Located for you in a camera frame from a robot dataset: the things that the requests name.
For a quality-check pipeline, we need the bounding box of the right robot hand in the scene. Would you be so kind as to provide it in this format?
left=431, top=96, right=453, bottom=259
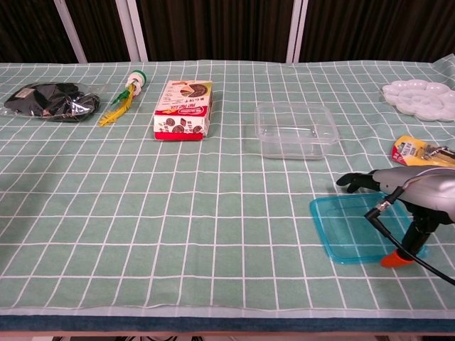
left=336, top=166, right=455, bottom=269

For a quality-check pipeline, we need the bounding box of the blue container lid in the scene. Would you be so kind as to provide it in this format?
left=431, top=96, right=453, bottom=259
left=309, top=193, right=429, bottom=266

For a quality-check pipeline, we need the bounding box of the clear plastic container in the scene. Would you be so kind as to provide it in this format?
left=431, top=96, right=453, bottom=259
left=254, top=102, right=341, bottom=161

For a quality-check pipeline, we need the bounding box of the dark blue denim fabric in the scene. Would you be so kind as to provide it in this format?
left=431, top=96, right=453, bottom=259
left=0, top=314, right=455, bottom=334

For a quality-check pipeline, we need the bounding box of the razor in yellow blister pack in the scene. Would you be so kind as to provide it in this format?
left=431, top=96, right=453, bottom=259
left=390, top=134, right=455, bottom=170

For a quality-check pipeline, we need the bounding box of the white flower paint palette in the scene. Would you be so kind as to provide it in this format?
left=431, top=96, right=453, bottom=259
left=381, top=79, right=455, bottom=123

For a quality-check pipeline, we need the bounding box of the red white biscuit box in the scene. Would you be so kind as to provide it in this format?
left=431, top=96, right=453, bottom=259
left=153, top=80, right=214, bottom=142

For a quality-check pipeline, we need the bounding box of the black curtain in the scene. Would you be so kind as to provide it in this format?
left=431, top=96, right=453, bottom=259
left=0, top=0, right=455, bottom=64

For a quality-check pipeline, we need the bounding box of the green checked tablecloth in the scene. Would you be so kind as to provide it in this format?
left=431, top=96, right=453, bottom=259
left=0, top=53, right=455, bottom=319

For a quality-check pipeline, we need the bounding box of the green yellow feather toy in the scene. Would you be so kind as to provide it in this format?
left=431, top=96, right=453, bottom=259
left=98, top=70, right=148, bottom=128

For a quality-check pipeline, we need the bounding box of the black item in plastic bag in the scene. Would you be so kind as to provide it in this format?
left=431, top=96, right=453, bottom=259
left=0, top=82, right=102, bottom=123

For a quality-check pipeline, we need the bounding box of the white aluminium frame post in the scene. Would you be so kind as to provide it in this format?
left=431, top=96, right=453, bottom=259
left=114, top=0, right=149, bottom=62
left=53, top=0, right=88, bottom=64
left=286, top=0, right=309, bottom=64

